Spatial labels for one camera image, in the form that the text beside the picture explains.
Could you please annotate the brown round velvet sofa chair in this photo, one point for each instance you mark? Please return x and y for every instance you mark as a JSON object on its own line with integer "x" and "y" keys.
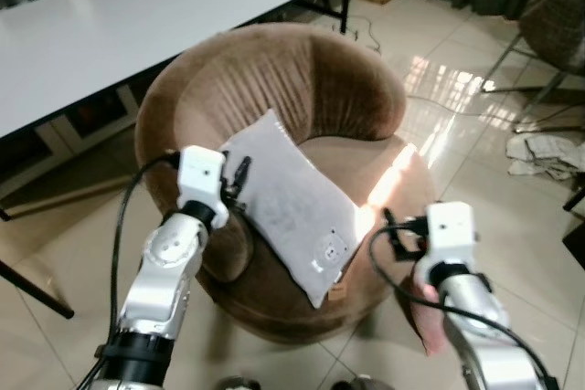
{"x": 302, "y": 70}

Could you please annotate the white low cabinet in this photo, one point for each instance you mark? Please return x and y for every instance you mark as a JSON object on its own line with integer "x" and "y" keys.
{"x": 55, "y": 139}

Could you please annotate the dark wicker chair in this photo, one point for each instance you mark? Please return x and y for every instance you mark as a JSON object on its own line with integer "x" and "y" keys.
{"x": 553, "y": 6}

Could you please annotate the crumpled grey floor cloth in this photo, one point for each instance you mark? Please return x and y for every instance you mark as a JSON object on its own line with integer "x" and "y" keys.
{"x": 548, "y": 154}

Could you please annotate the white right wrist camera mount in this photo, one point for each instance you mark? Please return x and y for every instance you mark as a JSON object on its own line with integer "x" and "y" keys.
{"x": 451, "y": 230}

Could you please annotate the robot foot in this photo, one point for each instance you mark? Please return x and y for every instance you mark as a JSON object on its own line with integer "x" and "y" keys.
{"x": 236, "y": 384}
{"x": 350, "y": 384}

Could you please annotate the pink cartoon sheep pillow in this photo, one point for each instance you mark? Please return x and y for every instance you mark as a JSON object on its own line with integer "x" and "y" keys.
{"x": 430, "y": 321}

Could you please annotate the black furniture piece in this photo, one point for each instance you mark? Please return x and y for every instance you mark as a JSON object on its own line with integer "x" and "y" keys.
{"x": 576, "y": 239}

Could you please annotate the grey printed pillow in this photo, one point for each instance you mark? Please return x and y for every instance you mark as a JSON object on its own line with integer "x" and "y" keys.
{"x": 292, "y": 189}

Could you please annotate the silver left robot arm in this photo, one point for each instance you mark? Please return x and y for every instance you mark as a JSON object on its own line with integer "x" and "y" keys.
{"x": 164, "y": 271}

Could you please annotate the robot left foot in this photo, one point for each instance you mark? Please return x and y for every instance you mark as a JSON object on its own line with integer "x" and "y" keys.
{"x": 236, "y": 384}

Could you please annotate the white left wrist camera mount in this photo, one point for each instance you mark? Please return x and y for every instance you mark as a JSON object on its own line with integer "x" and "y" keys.
{"x": 201, "y": 175}

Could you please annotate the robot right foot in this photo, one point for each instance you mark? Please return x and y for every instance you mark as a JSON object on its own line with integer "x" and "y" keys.
{"x": 350, "y": 384}

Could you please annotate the white table with black legs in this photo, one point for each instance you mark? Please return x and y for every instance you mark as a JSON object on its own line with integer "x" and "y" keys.
{"x": 155, "y": 15}

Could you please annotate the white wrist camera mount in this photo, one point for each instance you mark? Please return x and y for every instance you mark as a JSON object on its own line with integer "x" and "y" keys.
{"x": 451, "y": 230}
{"x": 201, "y": 175}

